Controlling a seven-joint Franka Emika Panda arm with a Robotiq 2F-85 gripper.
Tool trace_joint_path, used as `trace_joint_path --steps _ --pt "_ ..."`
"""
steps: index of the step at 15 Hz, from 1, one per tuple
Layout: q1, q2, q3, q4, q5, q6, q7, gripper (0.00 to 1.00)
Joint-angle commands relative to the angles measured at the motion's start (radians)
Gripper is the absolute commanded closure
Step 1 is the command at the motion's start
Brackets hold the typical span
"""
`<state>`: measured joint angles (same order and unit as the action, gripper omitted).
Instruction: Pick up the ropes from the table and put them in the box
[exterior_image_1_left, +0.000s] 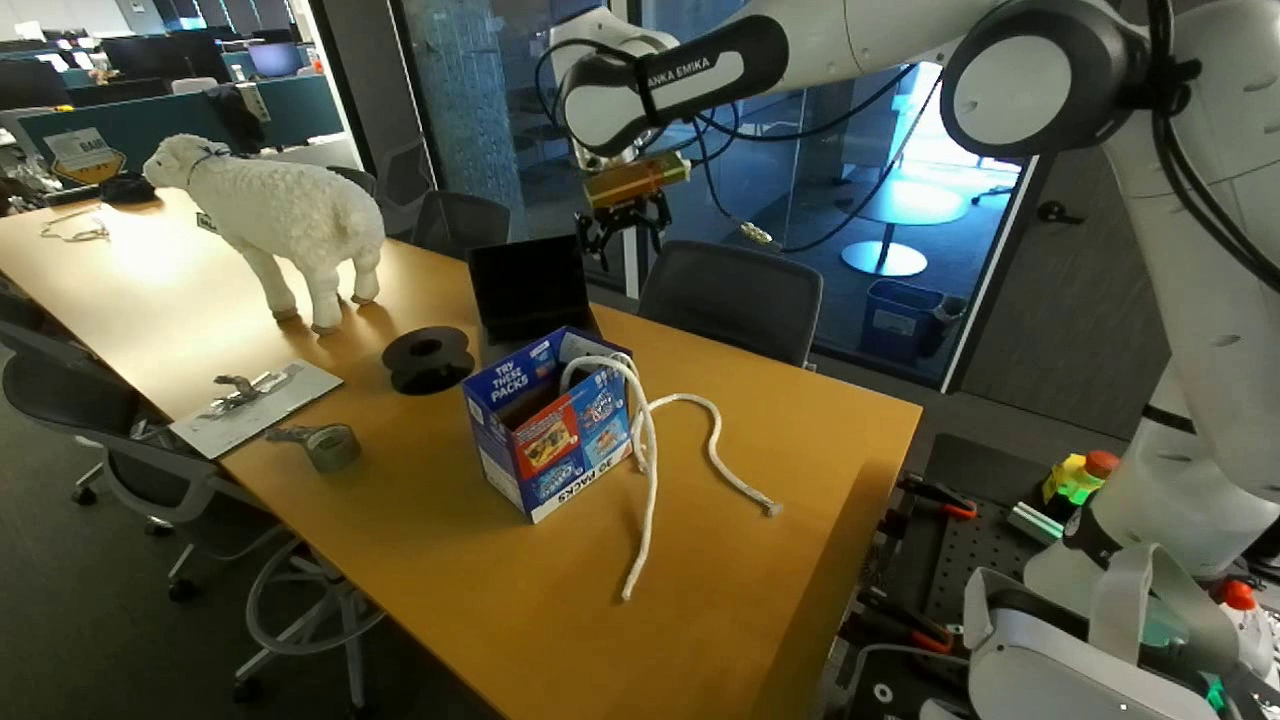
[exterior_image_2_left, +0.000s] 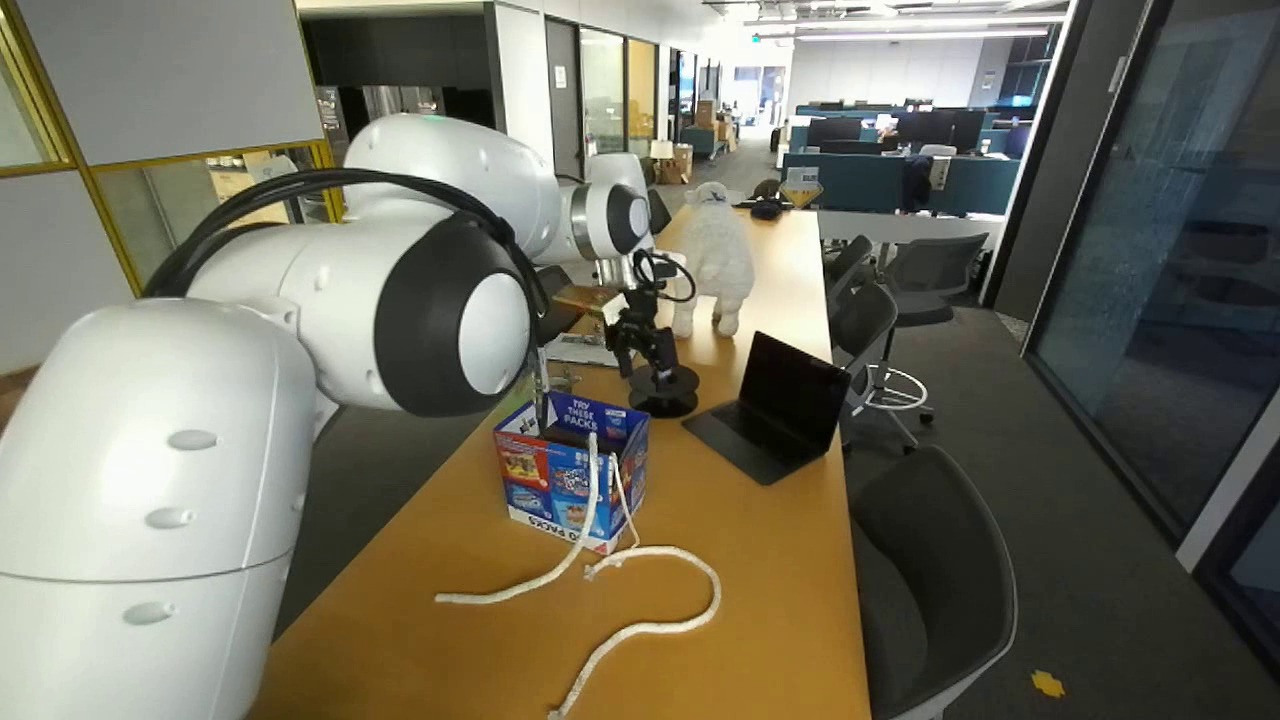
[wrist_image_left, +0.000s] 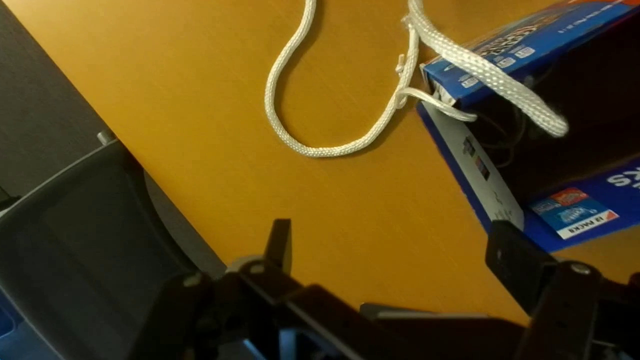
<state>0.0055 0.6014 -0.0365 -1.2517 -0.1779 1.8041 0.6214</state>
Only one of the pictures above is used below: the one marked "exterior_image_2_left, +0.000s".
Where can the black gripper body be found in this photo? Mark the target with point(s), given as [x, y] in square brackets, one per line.
[636, 322]

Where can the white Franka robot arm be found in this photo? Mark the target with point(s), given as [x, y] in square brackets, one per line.
[161, 506]

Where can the blue cardboard snack box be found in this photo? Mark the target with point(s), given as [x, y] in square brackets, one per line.
[546, 482]

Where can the black tape roll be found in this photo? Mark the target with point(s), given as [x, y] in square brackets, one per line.
[674, 397]

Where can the clipboard with white paper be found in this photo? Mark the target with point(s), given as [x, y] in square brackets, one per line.
[575, 355]

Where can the white toy sheep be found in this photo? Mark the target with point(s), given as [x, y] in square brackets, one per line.
[725, 263]

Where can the dark office chair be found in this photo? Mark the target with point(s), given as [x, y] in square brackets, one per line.
[934, 272]
[661, 208]
[865, 322]
[934, 585]

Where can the black open laptop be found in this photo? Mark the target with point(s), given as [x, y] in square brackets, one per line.
[784, 403]

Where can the stacked cardboard boxes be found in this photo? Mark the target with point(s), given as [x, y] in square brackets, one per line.
[674, 160]

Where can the small black object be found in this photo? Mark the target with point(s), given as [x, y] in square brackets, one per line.
[764, 201]

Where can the blue cubicle partition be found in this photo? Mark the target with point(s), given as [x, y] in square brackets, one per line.
[865, 183]

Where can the black computer monitor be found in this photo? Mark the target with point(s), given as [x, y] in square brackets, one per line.
[941, 130]
[839, 134]

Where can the yellow floor marker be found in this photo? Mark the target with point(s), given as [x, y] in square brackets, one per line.
[1047, 687]

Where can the yellow framed white partition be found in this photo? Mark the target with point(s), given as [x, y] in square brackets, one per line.
[161, 52]

